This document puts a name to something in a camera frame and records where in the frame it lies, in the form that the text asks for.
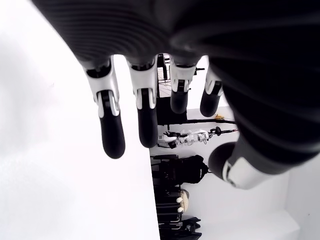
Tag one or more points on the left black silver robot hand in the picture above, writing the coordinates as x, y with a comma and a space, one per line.
225, 37

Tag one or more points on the small yellow object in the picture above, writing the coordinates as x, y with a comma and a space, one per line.
219, 116

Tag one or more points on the black cabinet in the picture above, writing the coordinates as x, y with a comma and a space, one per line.
165, 110

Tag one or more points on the black backpack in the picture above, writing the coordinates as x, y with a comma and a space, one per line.
192, 170

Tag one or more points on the beige white sneaker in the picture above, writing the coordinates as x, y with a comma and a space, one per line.
185, 198

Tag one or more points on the black fabric pile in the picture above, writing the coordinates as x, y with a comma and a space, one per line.
182, 230

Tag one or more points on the black gantry frame with casters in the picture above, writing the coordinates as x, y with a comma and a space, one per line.
200, 121

